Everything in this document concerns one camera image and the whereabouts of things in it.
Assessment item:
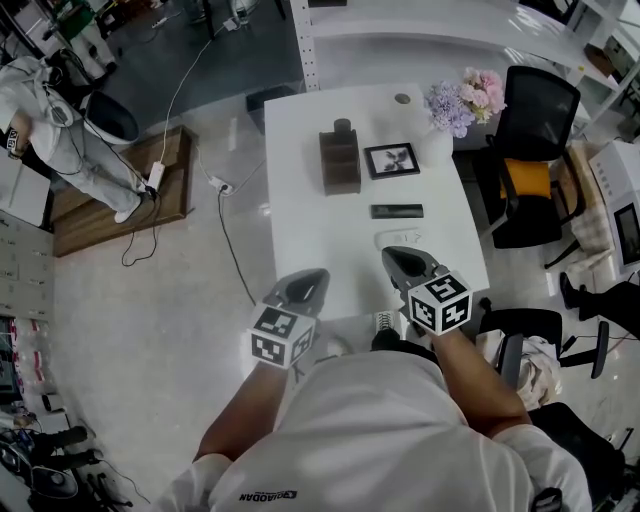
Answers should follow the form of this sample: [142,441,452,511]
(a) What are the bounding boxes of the white vase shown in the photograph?
[422,127,454,166]

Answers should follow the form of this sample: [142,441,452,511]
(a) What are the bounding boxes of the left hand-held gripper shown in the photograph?
[246,268,332,381]

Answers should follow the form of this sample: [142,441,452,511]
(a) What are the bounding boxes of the beige checked tablecloth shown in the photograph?
[549,142,616,271]

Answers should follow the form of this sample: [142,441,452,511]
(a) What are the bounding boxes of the white remote control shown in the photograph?
[373,228,426,249]

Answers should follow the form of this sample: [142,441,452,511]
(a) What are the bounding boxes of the black armrest office chair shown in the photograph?
[474,299,611,389]

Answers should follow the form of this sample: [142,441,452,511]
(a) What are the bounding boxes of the grey filing cabinet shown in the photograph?
[0,209,55,321]

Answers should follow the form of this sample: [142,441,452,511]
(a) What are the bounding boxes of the black picture frame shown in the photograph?
[363,142,421,181]

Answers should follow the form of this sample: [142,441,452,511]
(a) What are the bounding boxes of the person's right forearm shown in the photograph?
[432,327,532,436]

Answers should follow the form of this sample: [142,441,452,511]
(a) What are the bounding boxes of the black round fan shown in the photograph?
[29,464,81,501]

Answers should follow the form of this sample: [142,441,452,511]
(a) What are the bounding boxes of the person's right white shoe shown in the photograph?
[372,309,401,334]

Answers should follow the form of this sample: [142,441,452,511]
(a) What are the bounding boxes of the brown wooden organizer box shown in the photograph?
[318,128,362,197]

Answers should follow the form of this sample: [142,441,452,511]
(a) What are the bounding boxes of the orange cushion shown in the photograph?
[498,158,551,199]

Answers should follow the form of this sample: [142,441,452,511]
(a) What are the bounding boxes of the person's black trousers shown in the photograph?
[370,327,441,361]

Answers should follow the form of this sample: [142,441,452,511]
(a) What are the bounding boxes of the person's left forearm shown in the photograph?
[192,359,291,461]

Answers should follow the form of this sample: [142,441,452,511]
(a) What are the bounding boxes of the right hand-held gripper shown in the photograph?
[380,244,474,337]

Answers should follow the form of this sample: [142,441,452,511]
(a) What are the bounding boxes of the black table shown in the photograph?
[199,0,287,40]

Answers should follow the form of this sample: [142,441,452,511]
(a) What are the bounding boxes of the white microwave oven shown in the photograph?
[588,140,640,275]

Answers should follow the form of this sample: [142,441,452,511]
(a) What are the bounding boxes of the brown wooden pallet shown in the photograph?
[49,124,199,259]

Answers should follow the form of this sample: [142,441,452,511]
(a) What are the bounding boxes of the black mesh office chair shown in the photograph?
[472,64,589,271]

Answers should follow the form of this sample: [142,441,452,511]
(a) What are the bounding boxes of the beige checked cloth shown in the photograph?
[474,332,561,421]

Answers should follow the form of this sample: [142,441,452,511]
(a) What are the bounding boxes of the white round bin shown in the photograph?
[81,89,140,146]

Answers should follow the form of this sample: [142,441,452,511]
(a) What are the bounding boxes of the thin black cable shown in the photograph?
[121,192,164,269]

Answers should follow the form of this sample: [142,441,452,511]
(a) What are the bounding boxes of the black slim remote control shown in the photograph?
[369,202,426,221]

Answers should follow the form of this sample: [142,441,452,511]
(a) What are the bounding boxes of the dark floor cable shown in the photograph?
[217,192,271,306]

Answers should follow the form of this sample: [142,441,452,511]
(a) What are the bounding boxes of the purple and pink flowers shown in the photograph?
[423,67,505,139]

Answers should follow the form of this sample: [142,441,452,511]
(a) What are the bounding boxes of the shrink-wrapped water bottle pack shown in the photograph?
[7,317,56,396]

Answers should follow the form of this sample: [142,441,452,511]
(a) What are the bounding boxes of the black waste bin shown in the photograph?
[245,84,296,135]

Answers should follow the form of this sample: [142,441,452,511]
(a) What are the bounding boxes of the person's white t-shirt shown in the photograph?
[159,347,594,512]

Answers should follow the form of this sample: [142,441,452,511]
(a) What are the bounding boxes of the white power cable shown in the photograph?
[162,14,236,165]

